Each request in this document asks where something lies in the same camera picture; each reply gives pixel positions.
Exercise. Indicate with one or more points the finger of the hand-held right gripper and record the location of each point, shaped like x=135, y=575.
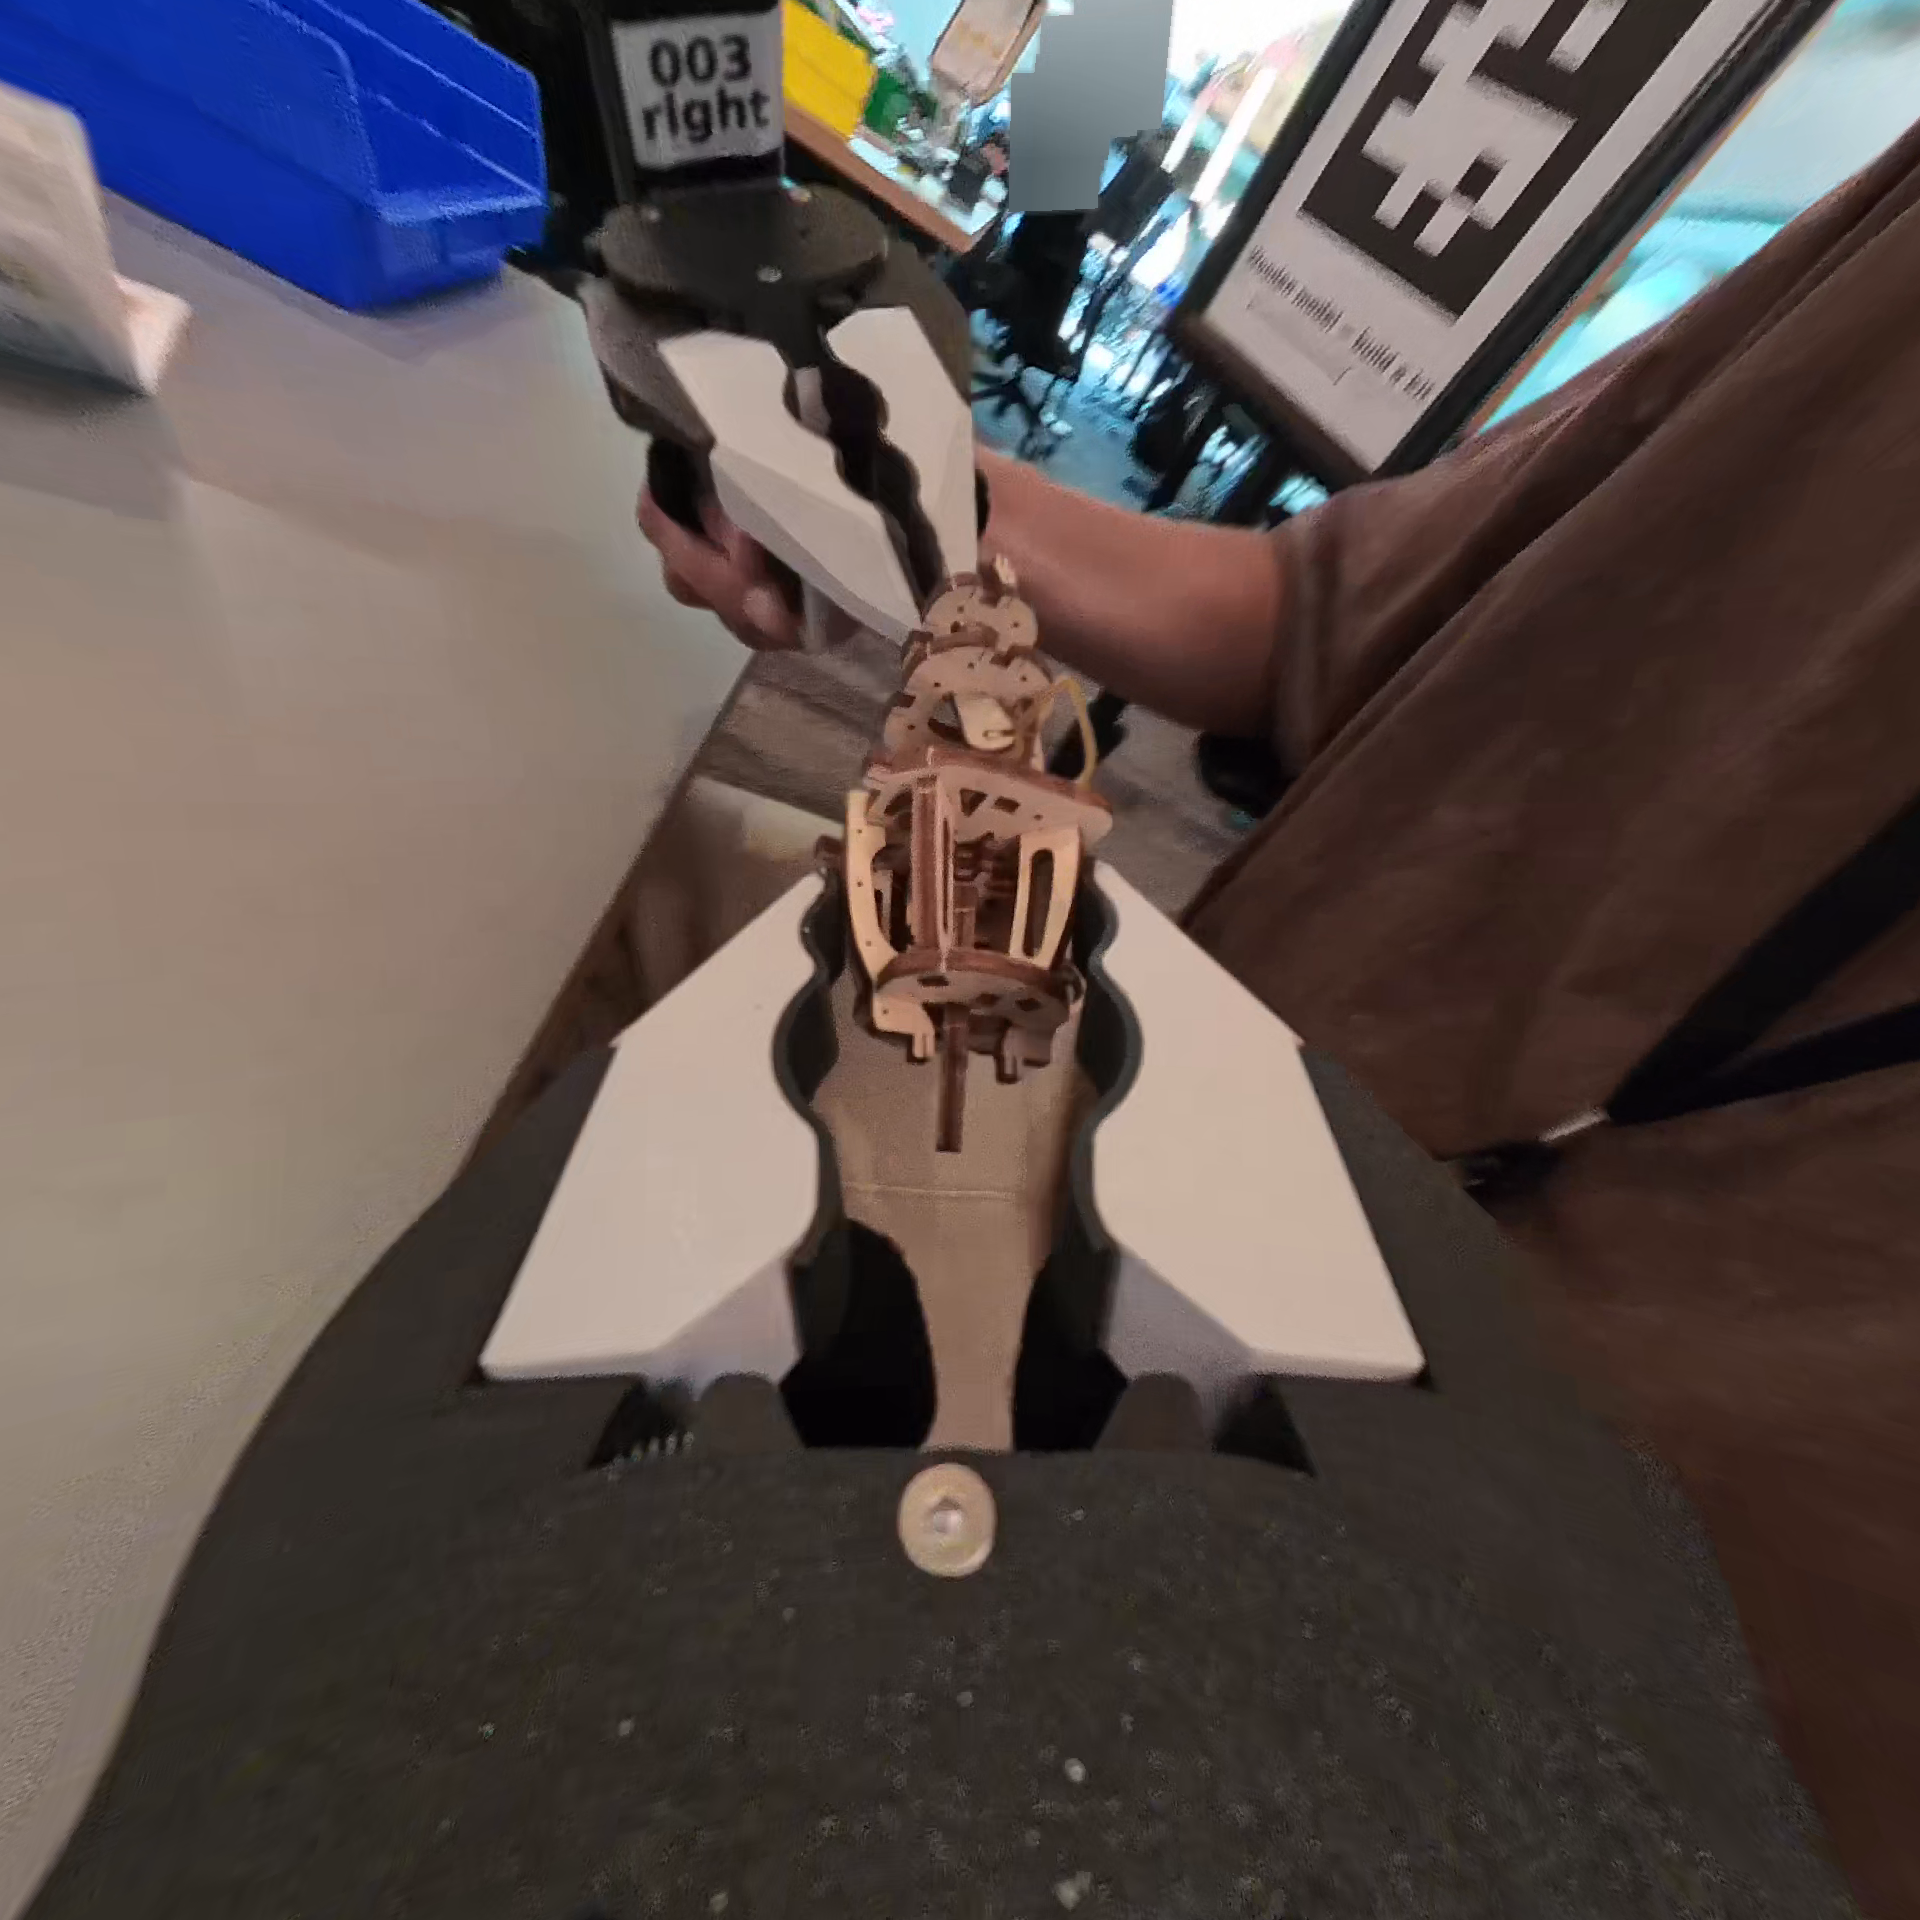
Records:
x=922, y=420
x=780, y=464

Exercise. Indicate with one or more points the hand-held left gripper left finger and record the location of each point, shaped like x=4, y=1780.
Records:
x=661, y=1200

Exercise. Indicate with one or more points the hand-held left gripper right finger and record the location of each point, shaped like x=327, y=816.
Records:
x=1244, y=1200

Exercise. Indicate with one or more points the wooden mechanical model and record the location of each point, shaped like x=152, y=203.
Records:
x=960, y=871

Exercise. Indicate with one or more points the person's right forearm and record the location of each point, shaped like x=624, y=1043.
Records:
x=1155, y=600

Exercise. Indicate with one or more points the person's right hand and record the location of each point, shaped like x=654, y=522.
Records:
x=713, y=579

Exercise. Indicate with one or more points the wooden background table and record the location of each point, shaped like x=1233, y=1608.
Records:
x=885, y=180

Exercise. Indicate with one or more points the yellow plastic bin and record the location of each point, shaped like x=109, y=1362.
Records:
x=823, y=52

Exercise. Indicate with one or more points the blue plastic storage bin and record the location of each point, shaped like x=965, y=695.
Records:
x=315, y=151

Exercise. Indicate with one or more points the black framed marker sign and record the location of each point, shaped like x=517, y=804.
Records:
x=1441, y=195

